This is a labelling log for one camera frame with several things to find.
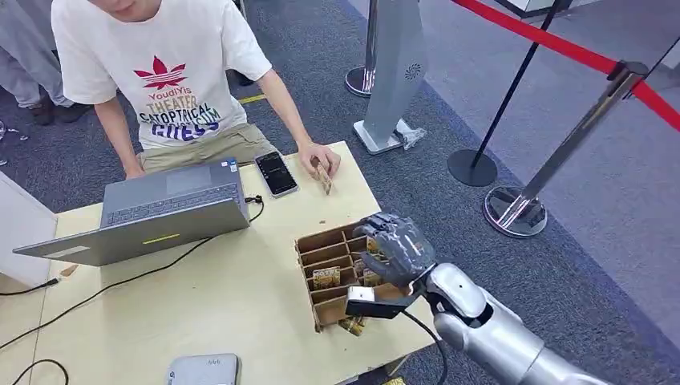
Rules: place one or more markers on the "person's left hand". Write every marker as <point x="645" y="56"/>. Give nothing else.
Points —
<point x="321" y="151"/>

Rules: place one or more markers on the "person's right hand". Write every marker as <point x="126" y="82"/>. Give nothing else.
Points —
<point x="134" y="174"/>

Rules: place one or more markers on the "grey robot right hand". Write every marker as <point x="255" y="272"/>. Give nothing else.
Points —
<point x="403" y="250"/>

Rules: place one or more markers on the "printed brown card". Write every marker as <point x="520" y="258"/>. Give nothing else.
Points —
<point x="372" y="278"/>
<point x="372" y="245"/>
<point x="353" y="325"/>
<point x="359" y="265"/>
<point x="324" y="180"/>
<point x="326" y="278"/>
<point x="394" y="381"/>

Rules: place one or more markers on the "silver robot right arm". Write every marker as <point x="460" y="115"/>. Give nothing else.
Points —
<point x="494" y="340"/>

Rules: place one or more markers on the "black smartphone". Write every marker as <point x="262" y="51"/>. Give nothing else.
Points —
<point x="276" y="174"/>

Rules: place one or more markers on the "grey laptop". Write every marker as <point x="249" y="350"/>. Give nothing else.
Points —
<point x="175" y="212"/>

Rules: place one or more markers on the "wooden card box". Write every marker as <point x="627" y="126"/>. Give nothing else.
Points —
<point x="324" y="250"/>

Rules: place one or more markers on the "yellow floor tape strip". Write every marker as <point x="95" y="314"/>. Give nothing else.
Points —
<point x="252" y="99"/>

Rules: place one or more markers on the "clear plastic wrap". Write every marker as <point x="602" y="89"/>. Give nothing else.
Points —
<point x="412" y="135"/>

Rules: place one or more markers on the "grey kiosk stand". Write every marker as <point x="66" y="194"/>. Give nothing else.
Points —
<point x="393" y="69"/>

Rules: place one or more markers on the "small brown scrap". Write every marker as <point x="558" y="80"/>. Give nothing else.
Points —
<point x="69" y="270"/>

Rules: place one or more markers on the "standing person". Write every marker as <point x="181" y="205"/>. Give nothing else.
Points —
<point x="21" y="53"/>

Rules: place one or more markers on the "small grey device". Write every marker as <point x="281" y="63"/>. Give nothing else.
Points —
<point x="204" y="370"/>

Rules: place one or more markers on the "red barrier belt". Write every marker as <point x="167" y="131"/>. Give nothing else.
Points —
<point x="563" y="47"/>

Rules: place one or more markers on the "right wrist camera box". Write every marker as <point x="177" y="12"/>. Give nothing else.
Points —
<point x="372" y="305"/>

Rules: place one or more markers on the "chrome stanchion post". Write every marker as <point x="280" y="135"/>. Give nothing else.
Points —
<point x="573" y="141"/>
<point x="361" y="79"/>

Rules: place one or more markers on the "black stanchion post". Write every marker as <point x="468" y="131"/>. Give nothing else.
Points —
<point x="473" y="169"/>

